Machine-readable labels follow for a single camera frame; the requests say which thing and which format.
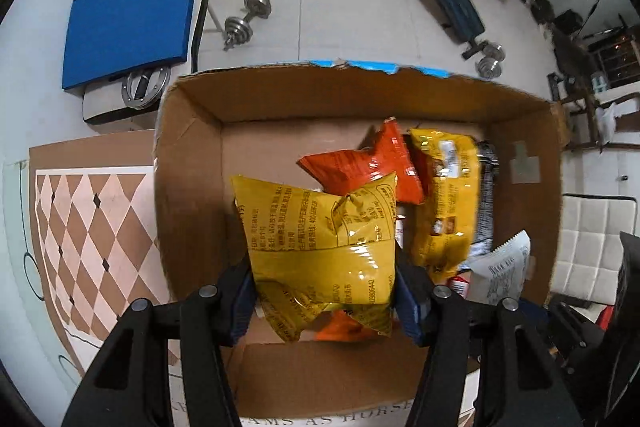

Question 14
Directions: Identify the white translucent snack pack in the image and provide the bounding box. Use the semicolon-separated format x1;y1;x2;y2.
466;230;530;306

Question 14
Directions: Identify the yellow black snack pack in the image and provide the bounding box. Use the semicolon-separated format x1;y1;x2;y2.
409;128;499;284

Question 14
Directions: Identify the orange snack bag with QR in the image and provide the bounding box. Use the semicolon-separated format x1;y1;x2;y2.
316;310;378;343

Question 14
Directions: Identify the yellow snack bag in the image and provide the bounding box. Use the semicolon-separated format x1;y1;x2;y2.
231;173;397;343

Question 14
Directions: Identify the orange pillow snack bag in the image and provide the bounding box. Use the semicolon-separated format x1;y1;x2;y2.
297;118;425;205

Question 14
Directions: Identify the red brown biscuit bag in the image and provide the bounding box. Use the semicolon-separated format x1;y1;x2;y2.
447;270;472;299

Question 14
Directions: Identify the white padded chair right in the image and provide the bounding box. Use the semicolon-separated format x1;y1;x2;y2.
550;194;638;306

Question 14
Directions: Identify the checkered printed table mat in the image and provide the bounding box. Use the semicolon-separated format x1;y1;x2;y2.
27;129;476;427

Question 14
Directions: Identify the small wooden stool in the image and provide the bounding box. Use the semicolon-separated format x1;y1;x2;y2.
559;83;639;153

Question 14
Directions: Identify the open cardboard box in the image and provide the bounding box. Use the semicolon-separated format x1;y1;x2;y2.
154;63;563;426

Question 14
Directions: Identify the chrome dumbbell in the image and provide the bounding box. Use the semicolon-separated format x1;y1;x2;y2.
224;0;272;51
462;40;506;80

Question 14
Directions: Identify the blue foam cushion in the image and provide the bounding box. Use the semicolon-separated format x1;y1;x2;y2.
62;0;194;90

